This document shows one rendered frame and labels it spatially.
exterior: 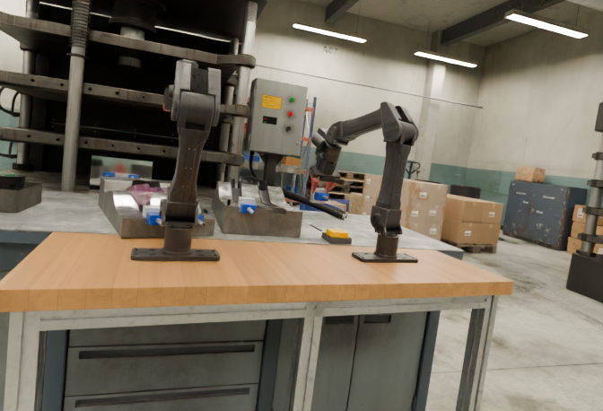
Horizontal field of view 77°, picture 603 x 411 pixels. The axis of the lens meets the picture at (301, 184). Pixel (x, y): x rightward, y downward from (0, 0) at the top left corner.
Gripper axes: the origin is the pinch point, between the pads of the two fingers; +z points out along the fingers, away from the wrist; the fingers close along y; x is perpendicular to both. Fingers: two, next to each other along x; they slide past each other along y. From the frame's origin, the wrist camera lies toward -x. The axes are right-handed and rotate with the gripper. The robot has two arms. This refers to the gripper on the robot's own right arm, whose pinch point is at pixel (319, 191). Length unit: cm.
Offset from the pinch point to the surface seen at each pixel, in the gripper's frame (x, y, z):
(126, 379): 41, 61, 47
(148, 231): 27, 58, 1
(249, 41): -84, 24, -30
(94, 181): -54, 89, 40
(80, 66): -75, 98, -7
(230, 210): 15.7, 34.6, -0.1
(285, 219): 16.5, 16.0, 1.5
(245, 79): -75, 24, -14
